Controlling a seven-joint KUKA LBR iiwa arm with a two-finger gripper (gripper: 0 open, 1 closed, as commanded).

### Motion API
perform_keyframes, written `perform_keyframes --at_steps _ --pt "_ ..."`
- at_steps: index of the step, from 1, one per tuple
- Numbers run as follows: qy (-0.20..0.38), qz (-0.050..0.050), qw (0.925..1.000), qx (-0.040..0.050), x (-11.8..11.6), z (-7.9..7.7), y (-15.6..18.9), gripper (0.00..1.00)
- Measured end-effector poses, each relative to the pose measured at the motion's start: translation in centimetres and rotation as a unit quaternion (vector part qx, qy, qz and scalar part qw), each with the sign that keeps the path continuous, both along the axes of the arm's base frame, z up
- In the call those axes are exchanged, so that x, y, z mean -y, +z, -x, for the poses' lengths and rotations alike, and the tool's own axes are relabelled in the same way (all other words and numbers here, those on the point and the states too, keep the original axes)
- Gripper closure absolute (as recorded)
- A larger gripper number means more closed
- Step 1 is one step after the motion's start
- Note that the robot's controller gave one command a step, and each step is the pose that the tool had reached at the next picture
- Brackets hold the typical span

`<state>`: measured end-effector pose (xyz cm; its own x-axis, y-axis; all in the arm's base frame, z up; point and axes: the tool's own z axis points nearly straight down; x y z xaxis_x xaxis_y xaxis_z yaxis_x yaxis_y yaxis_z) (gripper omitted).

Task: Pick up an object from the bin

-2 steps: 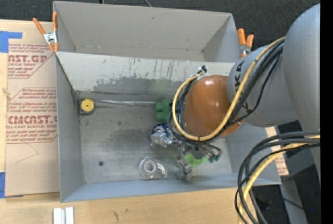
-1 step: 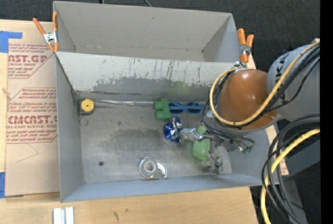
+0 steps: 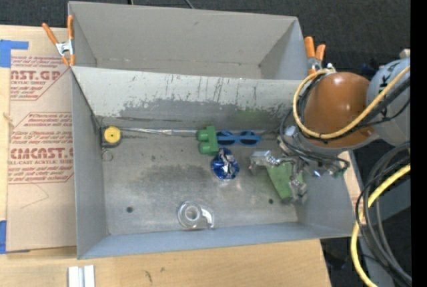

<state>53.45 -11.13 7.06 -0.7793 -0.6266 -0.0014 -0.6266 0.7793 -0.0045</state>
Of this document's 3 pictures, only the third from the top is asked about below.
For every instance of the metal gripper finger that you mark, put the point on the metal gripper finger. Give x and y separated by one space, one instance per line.
262 159
298 190

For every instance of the green block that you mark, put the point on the green block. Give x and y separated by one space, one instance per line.
282 179

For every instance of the blue sunglasses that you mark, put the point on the blue sunglasses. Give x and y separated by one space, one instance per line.
238 138

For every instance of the blue and silver crumpled wrapper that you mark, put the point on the blue and silver crumpled wrapper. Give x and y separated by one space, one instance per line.
225 165

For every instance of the green toy brick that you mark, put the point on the green toy brick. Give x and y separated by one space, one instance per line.
207 140

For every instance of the clear plastic tape dispenser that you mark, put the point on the clear plastic tape dispenser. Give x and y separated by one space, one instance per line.
193 215

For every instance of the grey metal bin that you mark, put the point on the grey metal bin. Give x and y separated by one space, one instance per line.
160 185

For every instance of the brown cardboard board red print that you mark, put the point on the brown cardboard board red print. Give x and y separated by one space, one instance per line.
40 205

